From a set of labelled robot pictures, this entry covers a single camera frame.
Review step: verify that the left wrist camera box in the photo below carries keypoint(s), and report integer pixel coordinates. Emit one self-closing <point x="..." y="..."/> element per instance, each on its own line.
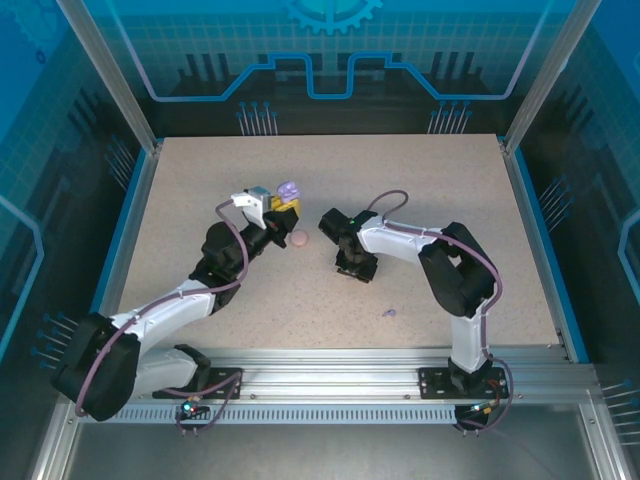
<point x="250" y="201"/>

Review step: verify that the aluminium side rail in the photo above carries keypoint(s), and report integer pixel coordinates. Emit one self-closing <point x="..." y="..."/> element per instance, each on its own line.
<point x="525" y="200"/>
<point x="135" y="200"/>

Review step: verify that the steel sheet panel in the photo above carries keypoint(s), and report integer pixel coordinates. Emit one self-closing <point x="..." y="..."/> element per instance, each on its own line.
<point x="325" y="455"/>

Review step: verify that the pink earbud charging case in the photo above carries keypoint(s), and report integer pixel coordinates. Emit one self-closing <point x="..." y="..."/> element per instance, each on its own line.
<point x="300" y="239"/>

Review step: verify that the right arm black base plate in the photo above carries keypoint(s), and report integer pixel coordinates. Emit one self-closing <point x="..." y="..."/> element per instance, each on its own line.
<point x="435" y="382"/>

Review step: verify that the purple earbud charging case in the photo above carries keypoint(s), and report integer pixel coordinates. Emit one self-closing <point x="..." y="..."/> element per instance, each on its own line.
<point x="287" y="189"/>

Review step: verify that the aluminium mounting rail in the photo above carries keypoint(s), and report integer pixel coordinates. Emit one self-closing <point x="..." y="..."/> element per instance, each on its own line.
<point x="330" y="370"/>

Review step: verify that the aluminium frame post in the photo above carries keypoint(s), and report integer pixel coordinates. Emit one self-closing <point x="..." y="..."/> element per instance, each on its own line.
<point x="110" y="75"/>
<point x="550" y="75"/>

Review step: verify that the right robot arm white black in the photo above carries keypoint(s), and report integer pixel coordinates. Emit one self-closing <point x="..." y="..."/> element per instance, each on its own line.
<point x="465" y="280"/>

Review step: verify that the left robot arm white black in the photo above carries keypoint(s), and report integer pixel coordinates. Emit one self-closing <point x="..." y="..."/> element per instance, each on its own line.
<point x="165" y="310"/>

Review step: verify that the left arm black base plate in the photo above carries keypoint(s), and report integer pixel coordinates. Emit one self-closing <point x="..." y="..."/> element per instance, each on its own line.
<point x="225" y="381"/>

